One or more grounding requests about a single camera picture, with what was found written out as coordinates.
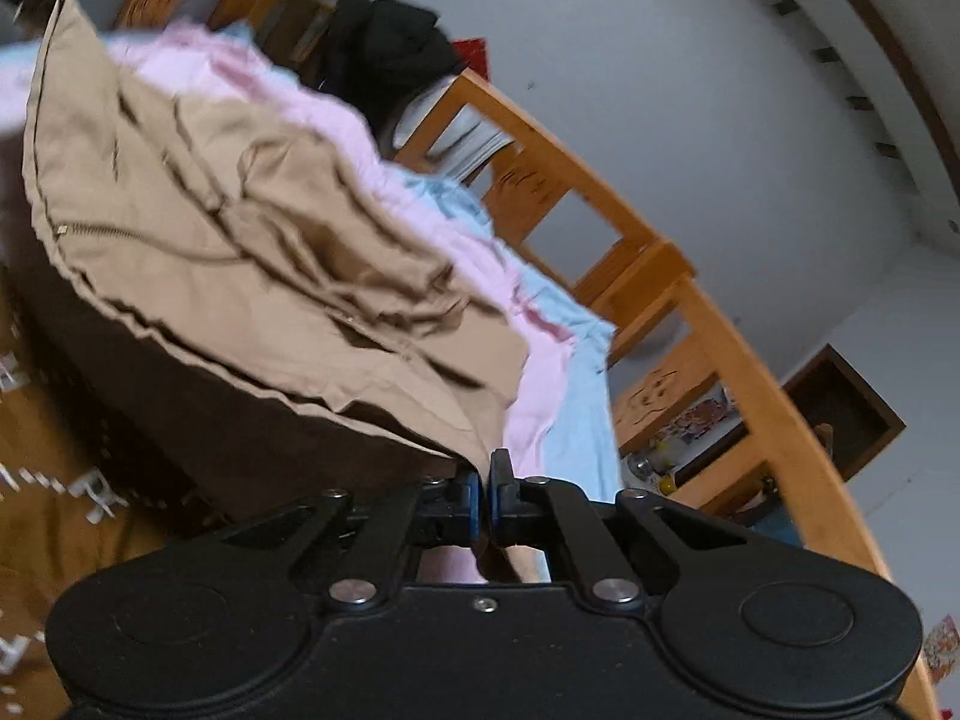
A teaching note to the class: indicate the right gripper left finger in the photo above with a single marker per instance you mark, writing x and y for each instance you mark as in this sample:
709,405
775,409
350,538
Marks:
393,533

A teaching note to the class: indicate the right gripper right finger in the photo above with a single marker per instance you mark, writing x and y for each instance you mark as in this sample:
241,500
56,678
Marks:
556,517

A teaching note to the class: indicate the tan hooded zip jacket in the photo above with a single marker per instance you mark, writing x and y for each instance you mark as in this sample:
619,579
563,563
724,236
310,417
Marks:
218,277

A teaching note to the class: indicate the light blue bed sheet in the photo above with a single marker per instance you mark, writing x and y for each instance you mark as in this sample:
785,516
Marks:
560,422

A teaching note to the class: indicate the pink shirt on bed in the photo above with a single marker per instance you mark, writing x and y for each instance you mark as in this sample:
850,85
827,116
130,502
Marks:
263,245

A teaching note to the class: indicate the dark framed portrait picture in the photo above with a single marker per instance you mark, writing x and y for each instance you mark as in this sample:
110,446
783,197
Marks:
853,422

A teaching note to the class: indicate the brown PF patterned blanket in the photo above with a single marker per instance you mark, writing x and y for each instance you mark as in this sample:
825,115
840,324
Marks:
112,449

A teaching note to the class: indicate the white grey knit cloth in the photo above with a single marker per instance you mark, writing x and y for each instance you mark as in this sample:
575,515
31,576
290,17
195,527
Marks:
464,147

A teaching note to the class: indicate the wooden bed frame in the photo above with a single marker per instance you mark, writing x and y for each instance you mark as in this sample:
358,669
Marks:
764,594

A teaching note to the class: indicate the red paper on wall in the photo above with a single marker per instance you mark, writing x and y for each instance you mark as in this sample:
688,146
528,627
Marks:
474,53

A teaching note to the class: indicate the black coat on rail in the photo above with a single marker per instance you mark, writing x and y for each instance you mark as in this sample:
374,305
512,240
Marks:
375,55

